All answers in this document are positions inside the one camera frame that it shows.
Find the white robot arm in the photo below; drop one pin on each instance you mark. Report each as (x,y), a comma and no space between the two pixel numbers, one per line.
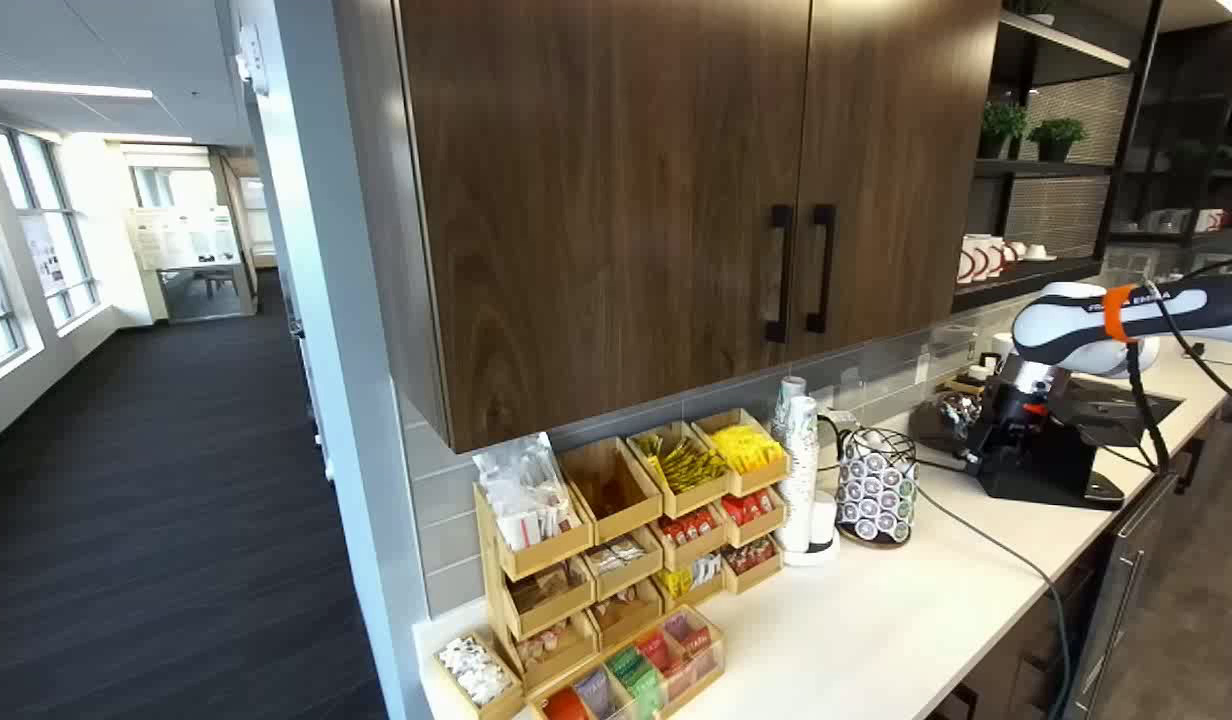
(1088,326)

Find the left wooden cabinet door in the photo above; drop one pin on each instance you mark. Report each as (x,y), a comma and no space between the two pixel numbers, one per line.
(598,182)

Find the wooden cabinet door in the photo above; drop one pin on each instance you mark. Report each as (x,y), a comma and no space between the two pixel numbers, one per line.
(598,182)
(891,137)

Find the right wooden cabinet door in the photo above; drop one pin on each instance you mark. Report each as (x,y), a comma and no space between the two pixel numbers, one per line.
(891,137)

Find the bamboo tiered snack organizer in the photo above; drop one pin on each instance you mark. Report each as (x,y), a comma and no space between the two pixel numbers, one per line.
(585,551)

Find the stack of patterned paper cups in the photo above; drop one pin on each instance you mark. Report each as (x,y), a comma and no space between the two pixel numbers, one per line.
(797,429)

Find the low bamboo tea box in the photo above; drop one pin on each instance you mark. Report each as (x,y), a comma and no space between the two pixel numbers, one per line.
(646,676)

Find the black coffee machine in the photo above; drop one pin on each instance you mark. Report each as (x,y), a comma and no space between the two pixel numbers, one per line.
(1032,429)

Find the small potted green plant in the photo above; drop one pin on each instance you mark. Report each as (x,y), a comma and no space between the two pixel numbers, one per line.
(1002,121)

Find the black left door handle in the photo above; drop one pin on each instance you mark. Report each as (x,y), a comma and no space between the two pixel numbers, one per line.
(779,272)

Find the black door handle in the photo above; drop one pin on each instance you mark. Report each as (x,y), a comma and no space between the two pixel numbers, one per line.
(779,272)
(824,252)

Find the black right door handle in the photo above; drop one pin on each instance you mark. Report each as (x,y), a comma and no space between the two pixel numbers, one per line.
(824,252)

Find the wire coffee pod carousel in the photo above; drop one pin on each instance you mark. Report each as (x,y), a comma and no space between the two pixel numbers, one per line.
(879,487)

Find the white mug red handle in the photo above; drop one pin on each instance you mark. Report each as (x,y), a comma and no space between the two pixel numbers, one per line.
(990,257)

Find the black open wall shelf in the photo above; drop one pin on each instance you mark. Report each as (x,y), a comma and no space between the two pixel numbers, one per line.
(1056,57)

